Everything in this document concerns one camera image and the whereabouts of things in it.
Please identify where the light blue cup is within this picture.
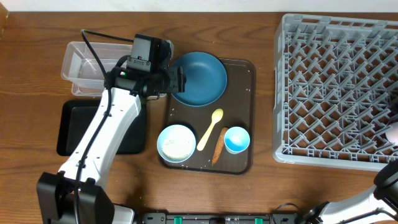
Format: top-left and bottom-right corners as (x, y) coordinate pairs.
(224, 126), (251, 154)

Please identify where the pink cup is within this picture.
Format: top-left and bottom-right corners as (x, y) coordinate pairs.
(385, 122), (398, 145)

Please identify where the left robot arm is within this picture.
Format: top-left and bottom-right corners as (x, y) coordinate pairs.
(37, 66), (187, 223)

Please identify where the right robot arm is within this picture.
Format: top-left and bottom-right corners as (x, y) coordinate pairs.
(295, 161), (397, 224)

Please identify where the grey dishwasher rack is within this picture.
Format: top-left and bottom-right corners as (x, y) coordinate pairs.
(272, 14), (397, 171)

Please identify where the large blue bowl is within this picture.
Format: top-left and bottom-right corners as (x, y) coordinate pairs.
(172, 52), (228, 107)

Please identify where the yellow plastic spoon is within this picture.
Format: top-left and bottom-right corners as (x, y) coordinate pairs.
(197, 108), (224, 151)

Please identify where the light blue rice bowl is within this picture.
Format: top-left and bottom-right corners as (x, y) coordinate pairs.
(157, 124), (197, 163)

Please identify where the brown serving tray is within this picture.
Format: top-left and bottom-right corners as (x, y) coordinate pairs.
(159, 58), (256, 175)

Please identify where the clear plastic bin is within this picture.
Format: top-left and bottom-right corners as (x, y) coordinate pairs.
(61, 42), (132, 96)

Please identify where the orange carrot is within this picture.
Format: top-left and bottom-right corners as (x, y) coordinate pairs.
(211, 127), (228, 165)

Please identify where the black tray bin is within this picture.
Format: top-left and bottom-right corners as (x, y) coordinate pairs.
(57, 100), (147, 156)

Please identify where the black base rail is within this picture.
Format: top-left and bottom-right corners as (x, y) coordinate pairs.
(141, 212), (298, 224)

